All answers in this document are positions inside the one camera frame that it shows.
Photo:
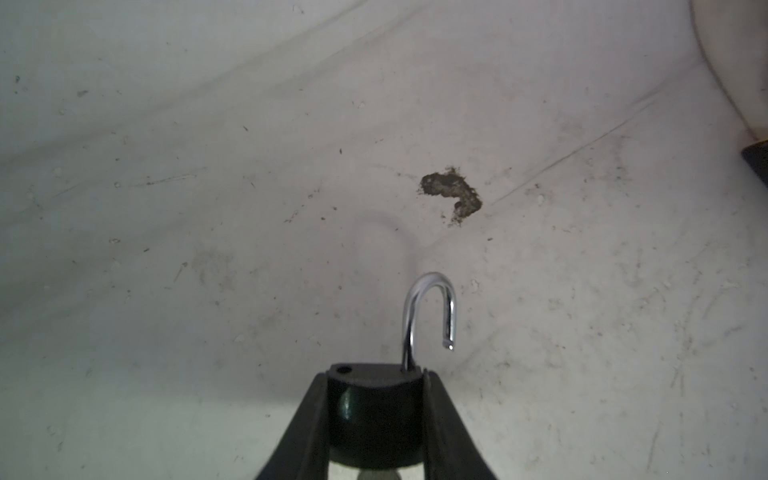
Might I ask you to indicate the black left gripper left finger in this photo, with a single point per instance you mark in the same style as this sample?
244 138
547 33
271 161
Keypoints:
303 452

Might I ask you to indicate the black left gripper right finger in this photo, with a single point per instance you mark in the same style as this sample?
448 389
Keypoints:
449 451

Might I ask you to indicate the dark grey padlock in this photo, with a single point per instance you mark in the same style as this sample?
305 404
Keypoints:
375 409

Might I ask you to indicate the dark putty stain lump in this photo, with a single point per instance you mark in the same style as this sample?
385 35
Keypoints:
453 185

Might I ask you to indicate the white knit work glove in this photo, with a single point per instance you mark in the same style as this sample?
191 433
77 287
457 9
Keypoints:
733 38

